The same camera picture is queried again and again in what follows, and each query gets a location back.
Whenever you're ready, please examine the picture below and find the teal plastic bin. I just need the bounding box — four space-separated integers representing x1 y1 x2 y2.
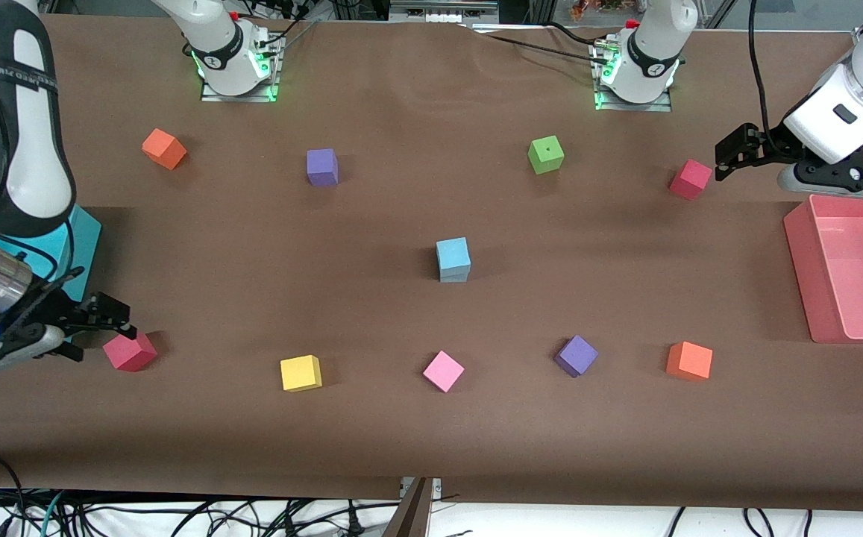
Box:
0 203 102 345

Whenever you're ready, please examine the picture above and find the red foam block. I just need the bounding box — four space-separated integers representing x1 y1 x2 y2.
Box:
669 159 713 201
102 332 158 372

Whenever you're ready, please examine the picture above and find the yellow foam block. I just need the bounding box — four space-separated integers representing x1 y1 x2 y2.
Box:
280 354 323 392

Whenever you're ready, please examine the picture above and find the brown table cover sheet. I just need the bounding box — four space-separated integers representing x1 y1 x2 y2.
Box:
0 15 863 514

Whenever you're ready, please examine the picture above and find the pink foam block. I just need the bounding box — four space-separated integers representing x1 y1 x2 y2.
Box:
423 350 465 393

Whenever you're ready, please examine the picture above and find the black cable on table cover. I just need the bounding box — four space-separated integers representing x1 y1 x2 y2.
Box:
461 21 615 64

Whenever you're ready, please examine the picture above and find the pink plastic bin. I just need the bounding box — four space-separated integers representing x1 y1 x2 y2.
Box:
783 192 863 344

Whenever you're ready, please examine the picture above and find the grey equipment box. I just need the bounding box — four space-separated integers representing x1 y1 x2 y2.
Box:
390 0 499 23

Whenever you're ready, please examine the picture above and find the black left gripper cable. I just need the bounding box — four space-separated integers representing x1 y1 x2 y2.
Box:
748 0 782 135

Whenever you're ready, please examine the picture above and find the orange foam block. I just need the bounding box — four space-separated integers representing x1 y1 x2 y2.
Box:
142 128 188 171
665 341 714 382

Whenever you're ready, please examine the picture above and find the green foam block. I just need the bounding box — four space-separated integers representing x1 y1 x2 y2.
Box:
527 135 565 175

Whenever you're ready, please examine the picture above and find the purple foam block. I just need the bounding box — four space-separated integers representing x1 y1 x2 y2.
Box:
306 148 339 187
554 335 599 378

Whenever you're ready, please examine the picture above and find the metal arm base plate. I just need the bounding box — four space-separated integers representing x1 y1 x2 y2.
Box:
200 30 285 104
592 37 674 113

